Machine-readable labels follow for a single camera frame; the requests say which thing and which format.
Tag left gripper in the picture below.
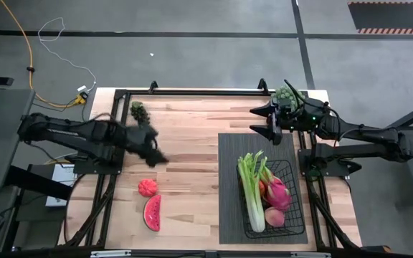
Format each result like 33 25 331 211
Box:
121 123 170 169

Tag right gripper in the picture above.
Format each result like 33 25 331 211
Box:
249 98 317 145

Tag red bumpy lychee fruit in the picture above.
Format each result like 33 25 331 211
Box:
138 178 158 198

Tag watermelon slice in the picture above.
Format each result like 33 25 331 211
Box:
143 193 162 232

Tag pink dragon fruit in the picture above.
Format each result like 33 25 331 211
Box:
258 156 293 212

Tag pink peach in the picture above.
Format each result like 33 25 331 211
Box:
264 206 286 229

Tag green celery stalk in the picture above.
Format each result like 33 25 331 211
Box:
237 149 267 234

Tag green grape bunch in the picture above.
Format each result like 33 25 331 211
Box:
270 84 305 110

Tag black grape bunch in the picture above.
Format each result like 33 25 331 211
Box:
130 100 151 126

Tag grey woven placemat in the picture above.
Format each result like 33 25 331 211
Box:
217 133 308 245

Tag white box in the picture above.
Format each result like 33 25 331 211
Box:
44 163 78 208

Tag black desk crossbar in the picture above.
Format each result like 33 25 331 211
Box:
5 165 75 201

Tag black hazard-striped floor mat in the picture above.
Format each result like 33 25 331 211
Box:
348 1 413 36

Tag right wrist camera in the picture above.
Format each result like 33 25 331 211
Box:
277 97 295 113

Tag black aluminium table frame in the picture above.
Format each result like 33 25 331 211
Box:
62 77 364 251

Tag silver metal bracket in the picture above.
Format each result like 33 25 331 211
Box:
90 250 132 258
290 252 331 258

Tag black wire basket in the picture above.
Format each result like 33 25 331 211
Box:
237 158 306 240

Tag white floor cable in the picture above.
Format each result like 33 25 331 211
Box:
37 16 97 92

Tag yellow floor cable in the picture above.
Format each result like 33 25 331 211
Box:
0 0 85 108

